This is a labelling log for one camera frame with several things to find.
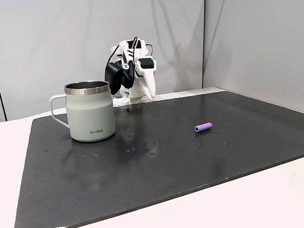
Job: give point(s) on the black oval camera box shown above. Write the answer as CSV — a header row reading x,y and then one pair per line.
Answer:
x,y
114,76

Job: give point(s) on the purple pen grip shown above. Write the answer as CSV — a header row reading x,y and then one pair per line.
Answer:
x,y
203,127

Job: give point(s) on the pale green steel mug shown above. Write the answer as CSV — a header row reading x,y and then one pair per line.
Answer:
x,y
92,113

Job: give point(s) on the black table mat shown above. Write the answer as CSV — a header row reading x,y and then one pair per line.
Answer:
x,y
144,174

